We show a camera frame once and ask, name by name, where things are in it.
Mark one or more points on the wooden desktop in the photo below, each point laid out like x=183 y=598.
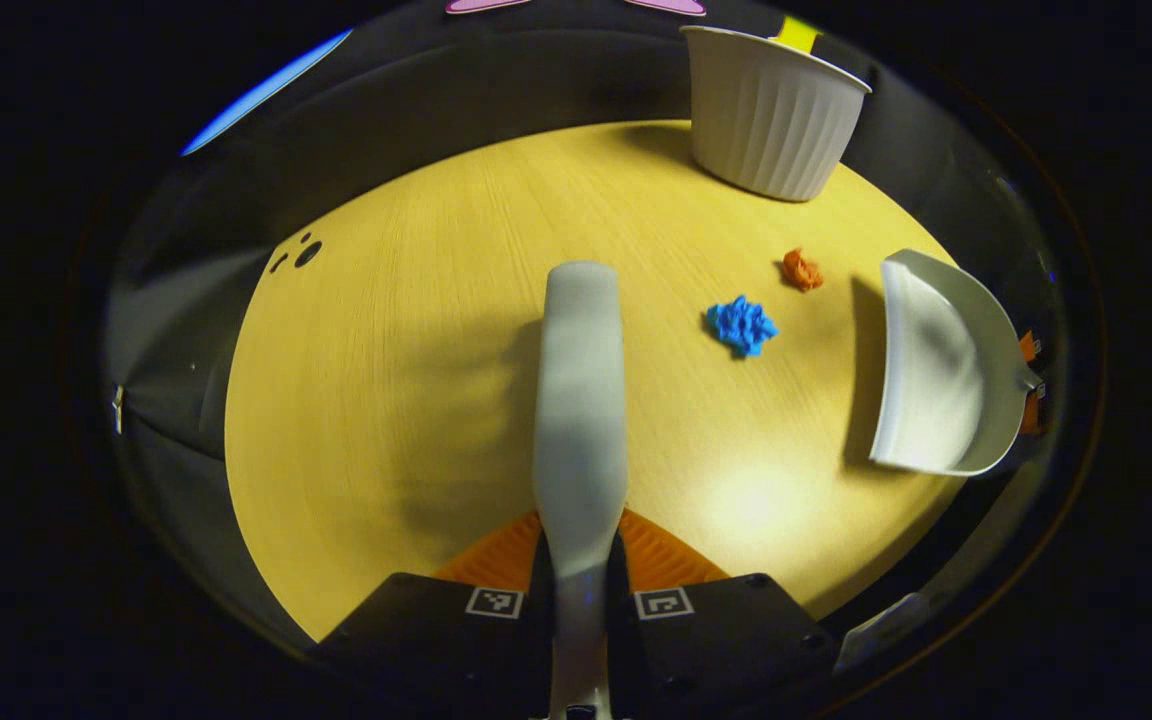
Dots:
x=386 y=400

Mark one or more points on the silver cloth clip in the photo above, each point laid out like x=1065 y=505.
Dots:
x=118 y=410

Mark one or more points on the small white broom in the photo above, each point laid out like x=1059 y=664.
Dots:
x=581 y=400

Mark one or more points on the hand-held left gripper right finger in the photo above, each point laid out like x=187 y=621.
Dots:
x=726 y=640

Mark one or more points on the blue paper trash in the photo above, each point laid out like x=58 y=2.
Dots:
x=742 y=325

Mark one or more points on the orange paper trash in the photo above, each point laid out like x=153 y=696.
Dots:
x=802 y=270

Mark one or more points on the white ribbed garbage bin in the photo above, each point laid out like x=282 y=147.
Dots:
x=771 y=120

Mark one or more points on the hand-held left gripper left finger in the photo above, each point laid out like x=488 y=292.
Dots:
x=436 y=640

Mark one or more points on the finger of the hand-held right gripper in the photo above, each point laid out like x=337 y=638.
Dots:
x=1032 y=412
x=1028 y=347

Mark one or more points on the white dustpan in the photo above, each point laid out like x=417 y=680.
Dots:
x=936 y=380

